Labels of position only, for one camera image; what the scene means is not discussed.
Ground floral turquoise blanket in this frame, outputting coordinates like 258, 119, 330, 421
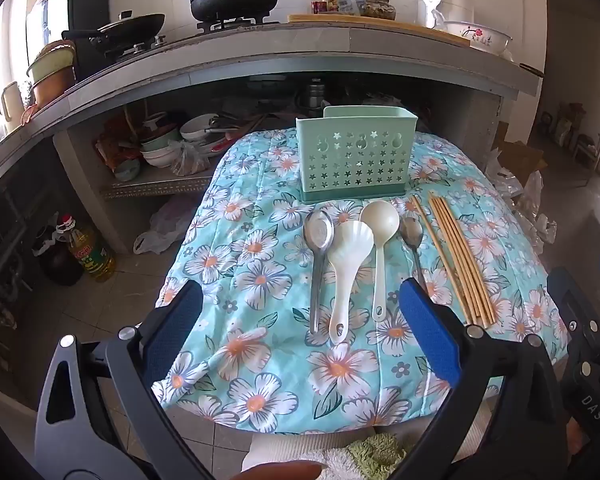
152, 130, 571, 436

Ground wooden cutting board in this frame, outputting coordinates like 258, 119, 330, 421
287, 12, 471, 48

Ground window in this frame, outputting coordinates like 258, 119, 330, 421
0, 0, 36, 131

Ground white shell-shaped rice paddle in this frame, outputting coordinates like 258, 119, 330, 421
326, 220, 376, 346

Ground black wok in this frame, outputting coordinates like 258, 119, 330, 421
62, 12, 167, 53

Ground black box appliance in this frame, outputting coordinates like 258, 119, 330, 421
67, 0, 110, 76

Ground bundle of bamboo chopsticks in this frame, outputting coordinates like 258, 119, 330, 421
410, 195, 497, 327

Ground black jar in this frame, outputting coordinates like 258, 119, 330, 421
37, 225, 83, 286

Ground white plastic bag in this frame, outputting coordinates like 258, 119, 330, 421
132, 195, 196, 256

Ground person's left hand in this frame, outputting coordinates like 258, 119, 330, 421
239, 461, 327, 480

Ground white floral enamel bowl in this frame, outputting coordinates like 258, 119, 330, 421
442, 21, 513, 56

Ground white pan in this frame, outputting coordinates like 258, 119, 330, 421
180, 114, 231, 142

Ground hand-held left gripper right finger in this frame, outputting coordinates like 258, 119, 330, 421
399, 276, 581, 480

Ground black gas stove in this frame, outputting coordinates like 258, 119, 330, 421
100, 12, 281, 61

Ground cream thermos jug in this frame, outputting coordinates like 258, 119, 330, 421
1, 81, 21, 133

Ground red snack packets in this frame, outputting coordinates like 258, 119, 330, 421
96, 117, 141, 171

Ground mint green utensil holder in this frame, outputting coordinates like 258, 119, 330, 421
295, 106, 420, 205

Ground pile of clear plastic bags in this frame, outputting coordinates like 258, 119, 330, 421
495, 170, 563, 246

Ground cardboard box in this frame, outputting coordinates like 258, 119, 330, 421
490, 122, 548, 186

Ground fluffy white green robe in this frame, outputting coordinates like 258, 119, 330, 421
242, 432, 421, 480

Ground glass jar of pickles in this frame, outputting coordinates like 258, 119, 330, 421
364, 0, 397, 21

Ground metal shelf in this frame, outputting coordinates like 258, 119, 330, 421
100, 172, 216, 201

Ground large metal spoon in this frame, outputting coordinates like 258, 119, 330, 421
302, 210, 336, 336

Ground stack of white bowls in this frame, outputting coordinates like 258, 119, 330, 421
140, 127, 186, 168

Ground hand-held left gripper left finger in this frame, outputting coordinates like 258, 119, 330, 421
34, 279, 216, 480

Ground small metal spoon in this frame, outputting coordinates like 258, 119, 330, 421
399, 216, 431, 301

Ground grey drain pipes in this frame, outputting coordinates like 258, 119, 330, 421
0, 200, 36, 356

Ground grey kitchen counter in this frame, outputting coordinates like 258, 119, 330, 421
0, 22, 545, 171

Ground yellow cooking oil bottle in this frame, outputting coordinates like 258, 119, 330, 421
67, 215, 117, 282

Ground orange plastic basin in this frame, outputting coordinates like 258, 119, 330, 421
30, 65, 76, 108

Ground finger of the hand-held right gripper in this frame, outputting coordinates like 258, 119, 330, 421
546, 266, 600, 376

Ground white plastic ladle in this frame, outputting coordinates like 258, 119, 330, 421
359, 201, 401, 323

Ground teal bowl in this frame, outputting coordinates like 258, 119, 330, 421
114, 157, 142, 182

